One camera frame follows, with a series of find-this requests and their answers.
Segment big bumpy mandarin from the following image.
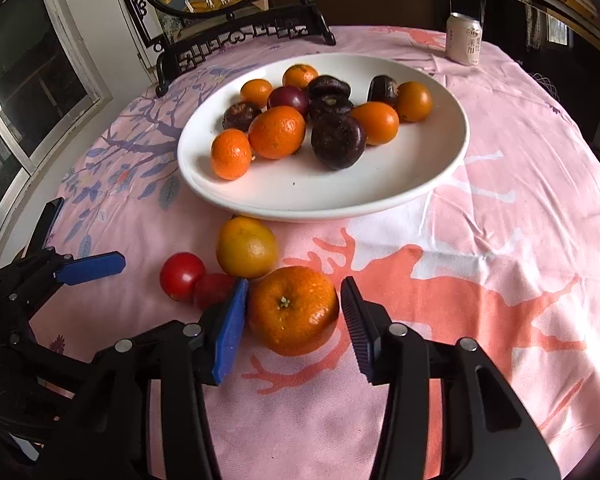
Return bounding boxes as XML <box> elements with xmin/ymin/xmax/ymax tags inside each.
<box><xmin>247</xmin><ymin>266</ymin><xmax>339</xmax><ymax>356</ymax></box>

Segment medium mandarin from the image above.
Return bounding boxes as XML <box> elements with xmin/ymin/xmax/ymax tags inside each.
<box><xmin>210</xmin><ymin>128</ymin><xmax>252</xmax><ymax>181</ymax></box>

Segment brown water chestnut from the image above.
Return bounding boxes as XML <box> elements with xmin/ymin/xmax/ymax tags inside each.
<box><xmin>222</xmin><ymin>101</ymin><xmax>262</xmax><ymax>132</ymax></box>

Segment large orange mandarin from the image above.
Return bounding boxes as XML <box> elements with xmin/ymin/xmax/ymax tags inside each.
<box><xmin>248</xmin><ymin>105</ymin><xmax>306</xmax><ymax>160</ymax></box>

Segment oval orange kumquat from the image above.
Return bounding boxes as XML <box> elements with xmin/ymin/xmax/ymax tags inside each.
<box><xmin>349</xmin><ymin>102</ymin><xmax>400</xmax><ymax>146</ymax></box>

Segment small orange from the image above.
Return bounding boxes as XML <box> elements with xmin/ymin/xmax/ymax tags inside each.
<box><xmin>240</xmin><ymin>78</ymin><xmax>274</xmax><ymax>108</ymax></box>

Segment large patterned water chestnut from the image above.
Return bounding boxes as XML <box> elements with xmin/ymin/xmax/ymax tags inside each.
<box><xmin>308</xmin><ymin>96</ymin><xmax>354</xmax><ymax>122</ymax></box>

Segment smooth orange kumquat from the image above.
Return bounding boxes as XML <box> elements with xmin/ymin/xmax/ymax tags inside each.
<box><xmin>396</xmin><ymin>81</ymin><xmax>432</xmax><ymax>122</ymax></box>

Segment dark red plum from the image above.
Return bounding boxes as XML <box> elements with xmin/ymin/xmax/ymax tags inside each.
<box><xmin>266</xmin><ymin>86</ymin><xmax>310</xmax><ymax>117</ymax></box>

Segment small dark water chestnut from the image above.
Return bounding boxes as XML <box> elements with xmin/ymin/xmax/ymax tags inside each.
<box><xmin>367</xmin><ymin>75</ymin><xmax>399</xmax><ymax>108</ymax></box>

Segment small mandarin with stem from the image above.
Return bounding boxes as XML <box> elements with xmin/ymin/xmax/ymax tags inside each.
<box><xmin>282</xmin><ymin>63</ymin><xmax>318</xmax><ymax>89</ymax></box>

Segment oval red tomato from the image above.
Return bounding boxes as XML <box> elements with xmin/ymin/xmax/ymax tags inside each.
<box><xmin>194</xmin><ymin>273</ymin><xmax>236</xmax><ymax>311</ymax></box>

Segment round red tomato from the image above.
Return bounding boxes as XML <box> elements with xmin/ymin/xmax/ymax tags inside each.
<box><xmin>159</xmin><ymin>252</ymin><xmax>206</xmax><ymax>302</ymax></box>

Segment yellow orange tomato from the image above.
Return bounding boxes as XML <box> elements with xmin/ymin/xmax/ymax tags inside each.
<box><xmin>215</xmin><ymin>217</ymin><xmax>278</xmax><ymax>280</ymax></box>

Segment pink printed tablecloth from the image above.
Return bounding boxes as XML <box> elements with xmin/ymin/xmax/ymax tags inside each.
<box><xmin>32</xmin><ymin>27</ymin><xmax>600</xmax><ymax>479</ymax></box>

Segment window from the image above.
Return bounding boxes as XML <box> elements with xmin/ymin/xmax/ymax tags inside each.
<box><xmin>0</xmin><ymin>0</ymin><xmax>111</xmax><ymax>252</ymax></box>

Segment white oval plate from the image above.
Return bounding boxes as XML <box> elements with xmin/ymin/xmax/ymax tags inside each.
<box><xmin>178</xmin><ymin>53</ymin><xmax>470</xmax><ymax>221</ymax></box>

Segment round deer screen ornament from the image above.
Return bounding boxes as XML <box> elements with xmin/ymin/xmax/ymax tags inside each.
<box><xmin>122</xmin><ymin>0</ymin><xmax>336</xmax><ymax>98</ymax></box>

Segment pale beverage can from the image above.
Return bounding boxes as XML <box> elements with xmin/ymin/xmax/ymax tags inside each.
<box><xmin>445</xmin><ymin>12</ymin><xmax>482</xmax><ymax>66</ymax></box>

